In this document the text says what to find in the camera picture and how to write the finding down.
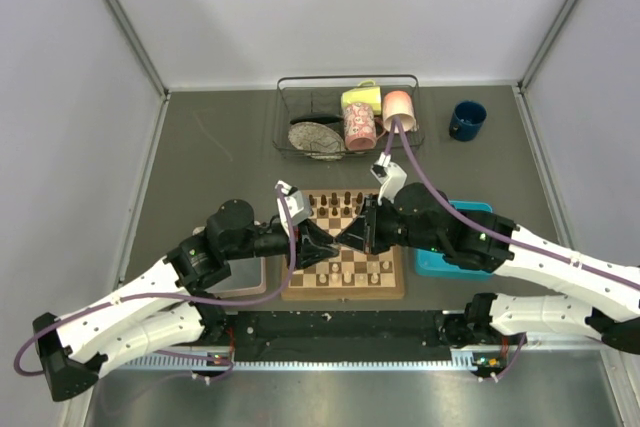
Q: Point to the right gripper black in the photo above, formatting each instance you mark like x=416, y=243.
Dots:
x=363, y=233

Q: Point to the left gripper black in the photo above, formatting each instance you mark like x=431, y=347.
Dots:
x=312, y=249

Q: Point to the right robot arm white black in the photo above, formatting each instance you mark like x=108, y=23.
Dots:
x=590, y=297

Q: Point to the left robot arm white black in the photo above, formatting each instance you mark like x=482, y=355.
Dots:
x=170, y=303

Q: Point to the wooden chess board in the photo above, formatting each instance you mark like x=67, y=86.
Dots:
x=364, y=285

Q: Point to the metal tray pink rim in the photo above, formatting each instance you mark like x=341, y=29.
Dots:
x=248, y=277

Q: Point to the pink patterned mug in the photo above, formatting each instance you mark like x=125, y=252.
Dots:
x=362, y=129

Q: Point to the speckled ceramic plate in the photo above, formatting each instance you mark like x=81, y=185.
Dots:
x=317, y=141

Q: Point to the pink white mug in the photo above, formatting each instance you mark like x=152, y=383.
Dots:
x=398, y=104

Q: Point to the yellow mug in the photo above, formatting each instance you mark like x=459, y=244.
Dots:
x=368, y=92

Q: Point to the dark blue mug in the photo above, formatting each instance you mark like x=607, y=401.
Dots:
x=466, y=121

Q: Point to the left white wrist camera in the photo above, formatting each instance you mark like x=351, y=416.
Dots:
x=292, y=204

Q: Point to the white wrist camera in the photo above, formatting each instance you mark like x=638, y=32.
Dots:
x=292, y=204
x=391, y=177

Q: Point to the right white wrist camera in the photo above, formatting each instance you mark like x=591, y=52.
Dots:
x=391, y=177

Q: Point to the black wire dish rack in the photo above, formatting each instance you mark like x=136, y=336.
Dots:
x=329, y=117

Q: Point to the aluminium front rail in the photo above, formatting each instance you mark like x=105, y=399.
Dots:
x=171, y=333

